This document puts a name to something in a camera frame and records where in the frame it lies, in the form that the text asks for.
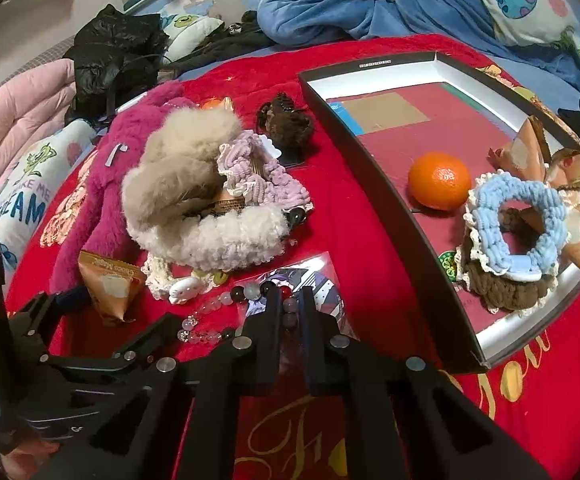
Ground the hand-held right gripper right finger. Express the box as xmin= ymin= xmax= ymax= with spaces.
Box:
xmin=300 ymin=285 xmax=551 ymax=480

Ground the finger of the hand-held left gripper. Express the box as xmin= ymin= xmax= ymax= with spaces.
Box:
xmin=7 ymin=287 xmax=93 ymax=356
xmin=42 ymin=312 xmax=185 ymax=386

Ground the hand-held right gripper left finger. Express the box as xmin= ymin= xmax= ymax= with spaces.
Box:
xmin=87 ymin=287 xmax=283 ymax=480

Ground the orange fruit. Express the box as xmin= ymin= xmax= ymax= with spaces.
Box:
xmin=408 ymin=151 xmax=472 ymax=211

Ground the black shallow box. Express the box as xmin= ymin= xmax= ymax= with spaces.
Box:
xmin=297 ymin=51 xmax=580 ymax=373

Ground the blue white knitted scrunchie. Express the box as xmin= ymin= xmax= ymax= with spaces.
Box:
xmin=462 ymin=170 xmax=571 ymax=283

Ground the person's left hand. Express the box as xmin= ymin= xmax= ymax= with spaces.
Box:
xmin=0 ymin=437 xmax=66 ymax=466

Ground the clear plastic packet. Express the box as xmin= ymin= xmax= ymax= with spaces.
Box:
xmin=237 ymin=250 xmax=353 ymax=343

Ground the white cat hair clip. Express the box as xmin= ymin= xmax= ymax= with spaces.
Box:
xmin=167 ymin=277 xmax=208 ymax=306

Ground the cream crochet scrunchie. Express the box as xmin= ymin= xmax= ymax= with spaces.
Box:
xmin=142 ymin=252 xmax=231 ymax=301

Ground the cream fluffy scrunchie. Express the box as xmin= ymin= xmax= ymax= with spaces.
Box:
xmin=130 ymin=207 xmax=291 ymax=268

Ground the red printed blanket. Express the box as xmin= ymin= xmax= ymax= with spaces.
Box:
xmin=0 ymin=35 xmax=580 ymax=480

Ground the white printed pillow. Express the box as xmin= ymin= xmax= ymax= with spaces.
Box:
xmin=0 ymin=119 xmax=98 ymax=281

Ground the pink knitted scrunchie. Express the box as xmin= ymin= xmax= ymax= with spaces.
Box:
xmin=217 ymin=130 xmax=316 ymax=213

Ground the tan fluffy scrunchie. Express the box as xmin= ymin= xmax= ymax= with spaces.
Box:
xmin=121 ymin=107 xmax=243 ymax=241

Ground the brown knitted scrunchie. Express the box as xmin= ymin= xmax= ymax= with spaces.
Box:
xmin=452 ymin=207 xmax=561 ymax=318

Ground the magenta plush toy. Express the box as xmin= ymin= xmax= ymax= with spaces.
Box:
xmin=50 ymin=80 xmax=196 ymax=293

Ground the dark brown hair claw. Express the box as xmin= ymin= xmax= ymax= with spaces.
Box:
xmin=256 ymin=91 xmax=316 ymax=153

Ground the pink quilt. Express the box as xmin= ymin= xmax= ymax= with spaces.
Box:
xmin=0 ymin=57 xmax=78 ymax=216

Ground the black puffer jacket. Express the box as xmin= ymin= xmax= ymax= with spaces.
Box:
xmin=62 ymin=4 xmax=171 ymax=123

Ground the dark cloth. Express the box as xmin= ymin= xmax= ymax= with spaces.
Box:
xmin=162 ymin=22 xmax=276 ymax=81

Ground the small cartoon printed pillow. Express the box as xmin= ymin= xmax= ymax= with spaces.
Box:
xmin=160 ymin=0 xmax=251 ymax=56

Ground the blue fleece blanket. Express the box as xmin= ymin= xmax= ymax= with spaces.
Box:
xmin=257 ymin=0 xmax=580 ymax=91

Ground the cartoon printed quilt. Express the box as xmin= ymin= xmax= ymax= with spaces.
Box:
xmin=385 ymin=0 xmax=580 ymax=86

